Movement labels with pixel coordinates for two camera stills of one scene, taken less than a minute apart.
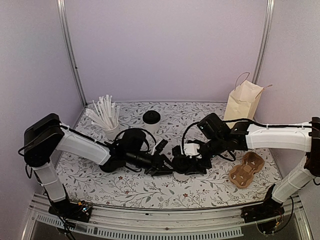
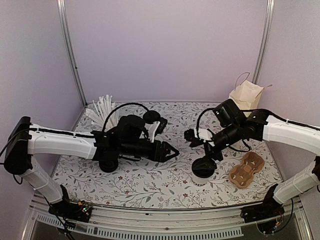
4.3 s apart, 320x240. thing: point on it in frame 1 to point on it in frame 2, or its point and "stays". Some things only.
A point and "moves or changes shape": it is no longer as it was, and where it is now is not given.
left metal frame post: x=61 y=15 stays
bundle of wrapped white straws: x=106 y=114 stays
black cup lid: x=183 y=163 moves or changes shape
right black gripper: x=198 y=168 to x=210 y=151
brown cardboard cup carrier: x=241 y=175 stays
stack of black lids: x=110 y=165 stays
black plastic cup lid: x=151 y=117 stays
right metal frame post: x=268 y=20 stays
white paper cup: x=180 y=177 to x=199 y=181
